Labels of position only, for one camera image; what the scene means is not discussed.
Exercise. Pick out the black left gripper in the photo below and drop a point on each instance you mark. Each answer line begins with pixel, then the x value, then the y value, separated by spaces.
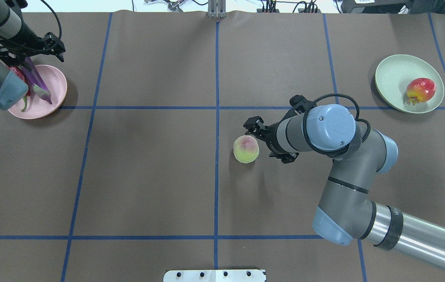
pixel 31 38

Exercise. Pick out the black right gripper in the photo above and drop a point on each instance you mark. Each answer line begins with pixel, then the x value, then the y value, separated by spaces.
pixel 271 138

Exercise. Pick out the green pink peach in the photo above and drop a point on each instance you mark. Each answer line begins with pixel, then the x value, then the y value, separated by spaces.
pixel 246 149

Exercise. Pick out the purple eggplant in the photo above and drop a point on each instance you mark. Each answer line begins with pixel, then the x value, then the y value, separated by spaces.
pixel 34 81

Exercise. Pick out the red yellow pomegranate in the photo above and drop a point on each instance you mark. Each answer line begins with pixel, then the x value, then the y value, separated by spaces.
pixel 420 90

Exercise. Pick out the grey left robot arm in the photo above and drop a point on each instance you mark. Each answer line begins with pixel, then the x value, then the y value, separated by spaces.
pixel 13 85

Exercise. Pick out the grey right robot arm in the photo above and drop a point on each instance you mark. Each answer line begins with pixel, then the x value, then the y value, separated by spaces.
pixel 345 212

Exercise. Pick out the green plate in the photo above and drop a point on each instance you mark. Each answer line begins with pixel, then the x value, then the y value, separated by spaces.
pixel 395 73

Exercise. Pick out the aluminium frame post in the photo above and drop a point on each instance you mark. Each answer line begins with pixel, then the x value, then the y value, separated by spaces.
pixel 217 9

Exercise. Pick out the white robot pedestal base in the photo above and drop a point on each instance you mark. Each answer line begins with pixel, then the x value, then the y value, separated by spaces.
pixel 216 275

